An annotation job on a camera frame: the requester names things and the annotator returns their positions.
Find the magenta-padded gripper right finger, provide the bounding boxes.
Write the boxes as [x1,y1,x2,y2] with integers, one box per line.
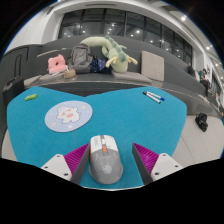
[131,142,184,186]

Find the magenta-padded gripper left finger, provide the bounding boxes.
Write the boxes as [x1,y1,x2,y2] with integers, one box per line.
[40,142,92,186]

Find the grey computer mouse orange accents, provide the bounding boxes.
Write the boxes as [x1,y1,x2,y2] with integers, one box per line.
[87,134,124,185]

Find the round cartoon print mouse pad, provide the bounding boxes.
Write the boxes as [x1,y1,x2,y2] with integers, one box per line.
[44,100,94,133]

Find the black bag on floor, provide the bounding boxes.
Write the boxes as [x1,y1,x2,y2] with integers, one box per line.
[194,112,209,133]

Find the black-capped white marker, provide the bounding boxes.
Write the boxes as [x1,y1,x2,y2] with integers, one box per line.
[142,91,162,105]

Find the small green eraser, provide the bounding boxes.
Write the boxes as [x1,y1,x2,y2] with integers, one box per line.
[24,93,39,102]

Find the black hard case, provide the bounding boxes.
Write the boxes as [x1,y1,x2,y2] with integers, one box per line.
[2,76,26,106]

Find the flat grey seat cushion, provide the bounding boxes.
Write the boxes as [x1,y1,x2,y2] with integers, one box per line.
[111,69,153,85]
[23,73,44,88]

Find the person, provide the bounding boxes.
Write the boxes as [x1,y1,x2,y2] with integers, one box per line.
[198,68,212,91]

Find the upright beige-grey square cushion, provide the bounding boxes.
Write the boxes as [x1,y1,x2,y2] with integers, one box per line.
[140,50,166,82]

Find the navy star-print cloth bag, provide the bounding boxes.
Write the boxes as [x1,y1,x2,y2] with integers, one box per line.
[89,56,113,74]

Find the grey backpack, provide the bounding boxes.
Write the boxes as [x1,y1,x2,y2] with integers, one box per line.
[68,42,94,74]

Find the green dragon plush toy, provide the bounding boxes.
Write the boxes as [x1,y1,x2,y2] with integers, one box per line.
[79,34,139,74]

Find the pink ring-shaped cushion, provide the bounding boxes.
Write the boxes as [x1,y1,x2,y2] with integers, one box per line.
[46,53,68,75]

